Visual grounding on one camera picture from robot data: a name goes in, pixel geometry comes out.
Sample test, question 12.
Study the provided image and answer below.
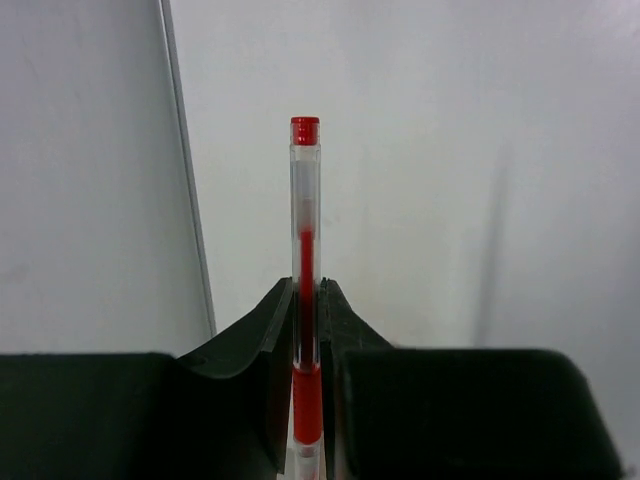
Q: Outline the red gel pen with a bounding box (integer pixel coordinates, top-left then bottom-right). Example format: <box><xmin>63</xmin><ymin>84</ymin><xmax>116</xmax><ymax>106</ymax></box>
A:
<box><xmin>290</xmin><ymin>116</ymin><xmax>323</xmax><ymax>479</ymax></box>

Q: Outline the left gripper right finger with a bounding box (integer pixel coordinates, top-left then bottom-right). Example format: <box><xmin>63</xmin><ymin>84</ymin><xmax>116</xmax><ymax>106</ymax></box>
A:
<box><xmin>318</xmin><ymin>279</ymin><xmax>625</xmax><ymax>479</ymax></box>

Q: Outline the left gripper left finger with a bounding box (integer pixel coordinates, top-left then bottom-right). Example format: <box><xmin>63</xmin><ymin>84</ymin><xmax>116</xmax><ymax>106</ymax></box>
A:
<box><xmin>1</xmin><ymin>278</ymin><xmax>293</xmax><ymax>479</ymax></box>

